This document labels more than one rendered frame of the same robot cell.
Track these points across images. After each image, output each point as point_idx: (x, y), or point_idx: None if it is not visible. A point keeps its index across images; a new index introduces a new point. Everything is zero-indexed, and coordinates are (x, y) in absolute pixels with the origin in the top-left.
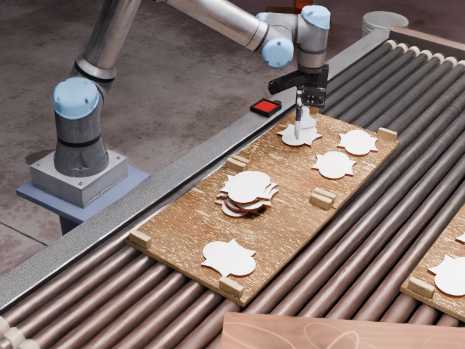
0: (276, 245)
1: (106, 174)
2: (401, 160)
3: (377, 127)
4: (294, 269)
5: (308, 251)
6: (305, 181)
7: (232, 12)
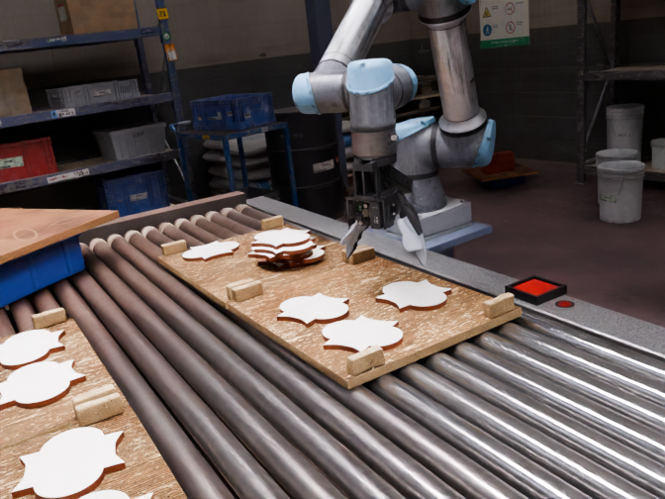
0: (206, 270)
1: (396, 217)
2: (297, 381)
3: (433, 383)
4: (172, 282)
5: (187, 290)
6: (298, 291)
7: (333, 36)
